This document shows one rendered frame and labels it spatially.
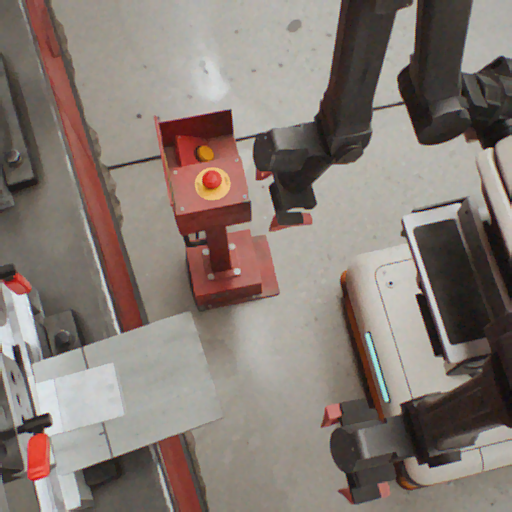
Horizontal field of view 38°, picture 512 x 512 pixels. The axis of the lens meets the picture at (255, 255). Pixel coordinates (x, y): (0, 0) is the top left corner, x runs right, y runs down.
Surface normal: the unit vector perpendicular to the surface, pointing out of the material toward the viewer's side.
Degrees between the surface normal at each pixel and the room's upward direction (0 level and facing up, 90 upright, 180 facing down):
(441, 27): 91
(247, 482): 0
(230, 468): 0
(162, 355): 0
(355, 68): 90
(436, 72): 91
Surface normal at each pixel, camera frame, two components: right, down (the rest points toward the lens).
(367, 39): 0.18, 0.93
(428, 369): -0.01, -0.32
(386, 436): 0.36, -0.37
